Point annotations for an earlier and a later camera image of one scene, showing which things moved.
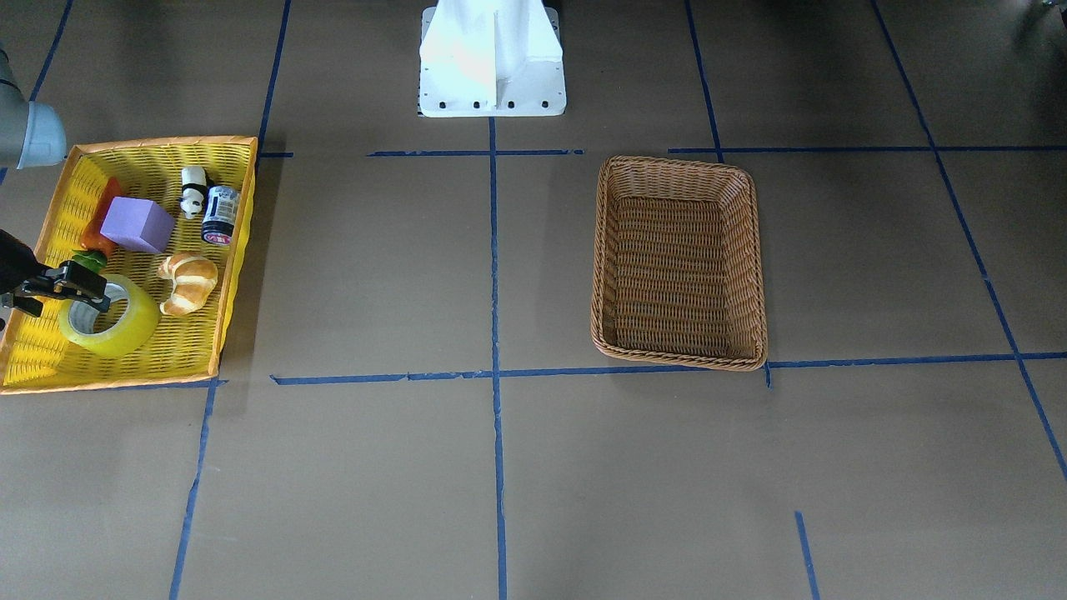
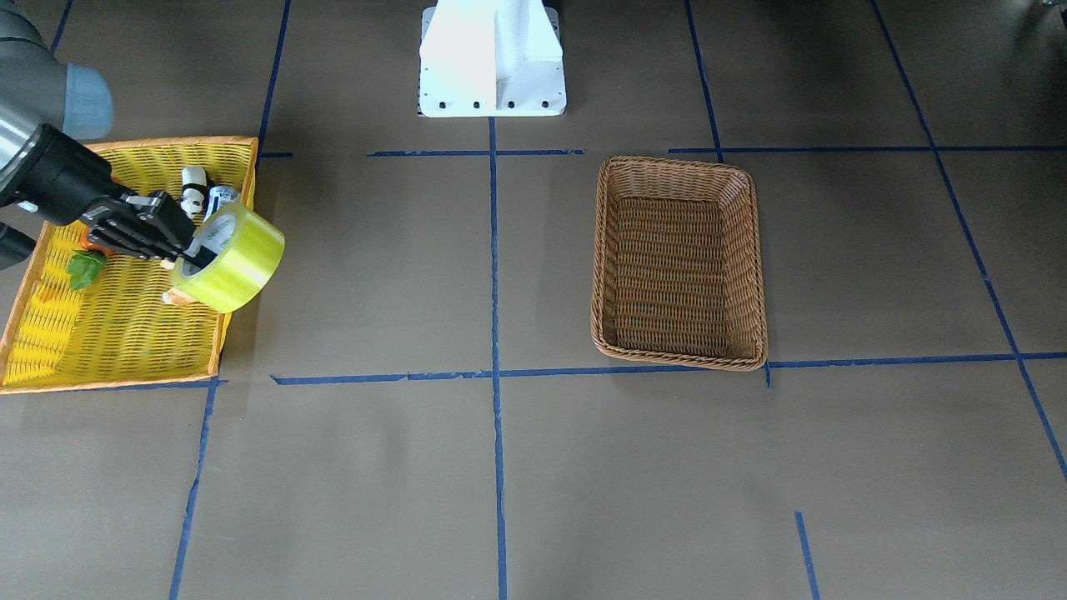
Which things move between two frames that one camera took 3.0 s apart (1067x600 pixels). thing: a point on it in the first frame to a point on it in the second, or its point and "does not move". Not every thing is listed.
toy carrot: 95,246 does not move
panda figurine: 195,183 does not move
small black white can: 222,207 does not move
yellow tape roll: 142,319 to 229,259
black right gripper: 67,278 to 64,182
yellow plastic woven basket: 159,222 does not move
